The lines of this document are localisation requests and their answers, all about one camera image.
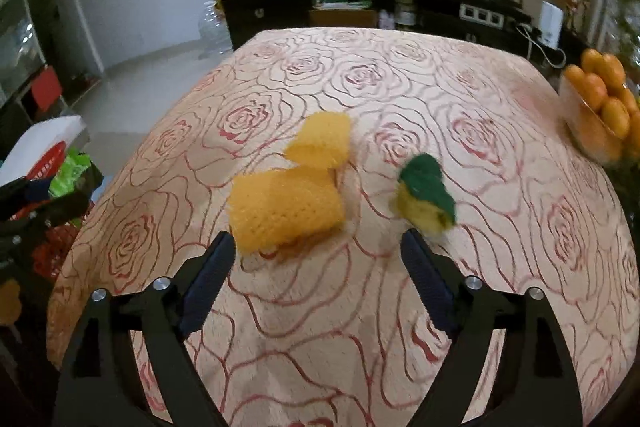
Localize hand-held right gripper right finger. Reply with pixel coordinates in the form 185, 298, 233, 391
401, 228, 583, 427

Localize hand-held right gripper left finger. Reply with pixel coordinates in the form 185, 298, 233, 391
52, 231, 237, 427

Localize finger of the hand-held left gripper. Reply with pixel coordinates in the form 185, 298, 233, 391
0, 191, 94, 241
0, 179, 52, 213

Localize red plastic basket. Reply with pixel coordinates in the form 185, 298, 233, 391
27, 141, 98, 281

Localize green snack packet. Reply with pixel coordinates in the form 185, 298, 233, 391
49, 149, 92, 198

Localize green and yellow sponge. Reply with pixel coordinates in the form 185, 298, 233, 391
394, 153, 457, 236

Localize large yellow foam net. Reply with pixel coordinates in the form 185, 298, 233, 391
227, 167, 346, 254

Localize small yellow foam net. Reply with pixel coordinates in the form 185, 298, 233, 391
284, 112, 354, 170

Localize white foam box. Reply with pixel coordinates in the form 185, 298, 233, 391
0, 116, 86, 188

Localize yellow object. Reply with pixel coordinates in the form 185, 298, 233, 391
0, 279, 22, 326

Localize red chair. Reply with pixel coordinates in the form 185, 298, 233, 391
29, 69, 64, 113

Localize glass fruit bowl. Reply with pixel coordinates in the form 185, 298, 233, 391
557, 74, 627, 166

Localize large clear water jug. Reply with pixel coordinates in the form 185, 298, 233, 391
198, 1, 234, 58

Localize bowl of oranges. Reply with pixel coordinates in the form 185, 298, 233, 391
562, 49, 640, 164

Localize jar in cabinet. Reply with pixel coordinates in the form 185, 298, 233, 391
394, 0, 417, 27

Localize white socket panel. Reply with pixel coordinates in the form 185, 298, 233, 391
459, 4, 504, 27

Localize brown cardboard box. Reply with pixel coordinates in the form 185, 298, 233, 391
308, 9, 377, 29

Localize black television cabinet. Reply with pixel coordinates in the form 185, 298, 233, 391
219, 0, 592, 68

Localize white upright appliance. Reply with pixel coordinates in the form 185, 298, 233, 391
538, 0, 564, 48

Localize green packet on box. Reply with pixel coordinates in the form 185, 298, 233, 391
312, 0, 374, 10

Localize small figurine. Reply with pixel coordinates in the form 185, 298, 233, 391
564, 0, 591, 33

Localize white cable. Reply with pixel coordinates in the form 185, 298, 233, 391
514, 24, 566, 68

